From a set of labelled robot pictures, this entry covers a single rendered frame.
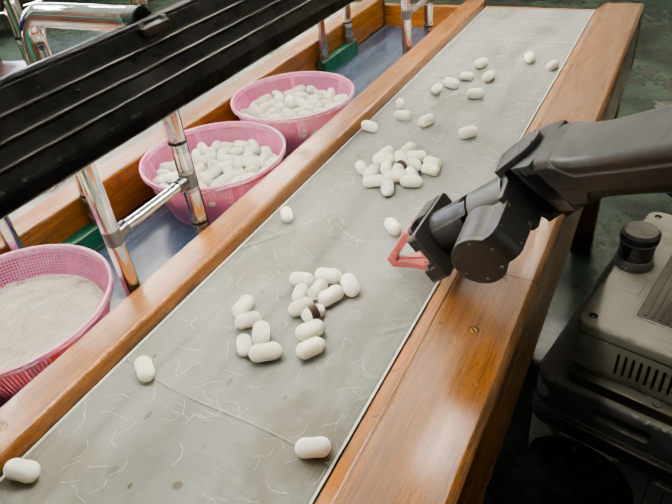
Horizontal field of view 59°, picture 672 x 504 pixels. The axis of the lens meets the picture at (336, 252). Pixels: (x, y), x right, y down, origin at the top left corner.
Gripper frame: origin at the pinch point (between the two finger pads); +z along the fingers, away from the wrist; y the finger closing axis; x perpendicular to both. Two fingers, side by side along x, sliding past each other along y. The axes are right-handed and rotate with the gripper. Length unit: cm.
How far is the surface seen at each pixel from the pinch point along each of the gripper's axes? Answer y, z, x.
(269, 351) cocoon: 20.0, 5.5, -4.1
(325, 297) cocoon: 9.4, 4.4, -3.0
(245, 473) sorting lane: 33.1, 2.5, 0.8
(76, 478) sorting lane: 40.5, 14.1, -9.1
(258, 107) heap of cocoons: -42, 40, -31
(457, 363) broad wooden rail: 14.2, -10.1, 8.5
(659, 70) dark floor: -287, 33, 74
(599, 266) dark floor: -109, 34, 72
